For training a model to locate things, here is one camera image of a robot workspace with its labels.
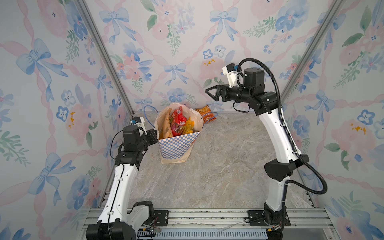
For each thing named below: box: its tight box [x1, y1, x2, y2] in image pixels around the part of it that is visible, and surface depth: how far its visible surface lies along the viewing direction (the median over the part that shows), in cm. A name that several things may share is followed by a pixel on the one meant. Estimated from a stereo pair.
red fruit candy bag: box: [169, 106, 188, 137], surface depth 85 cm
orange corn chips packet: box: [195, 105, 217, 124], surface depth 116 cm
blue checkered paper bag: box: [158, 131, 201, 164], surface depth 81 cm
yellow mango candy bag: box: [182, 116, 195, 135], surface depth 89 cm
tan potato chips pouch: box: [157, 108, 173, 139], surface depth 85 cm
